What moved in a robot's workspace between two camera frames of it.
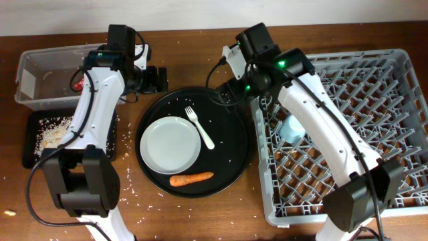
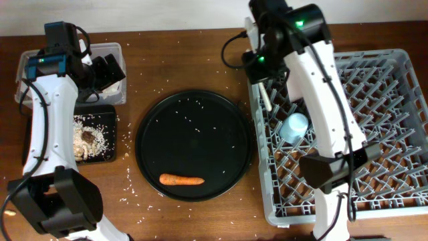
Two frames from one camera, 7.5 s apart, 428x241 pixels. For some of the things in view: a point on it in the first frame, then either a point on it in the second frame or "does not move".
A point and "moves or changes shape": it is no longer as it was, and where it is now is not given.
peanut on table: (9, 212) does not move
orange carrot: (180, 180) moves or changes shape
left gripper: (153, 85) → (109, 77)
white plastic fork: (193, 118) → (265, 96)
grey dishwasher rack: (385, 99) does not move
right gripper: (236, 86) → (254, 75)
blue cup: (291, 130) does not move
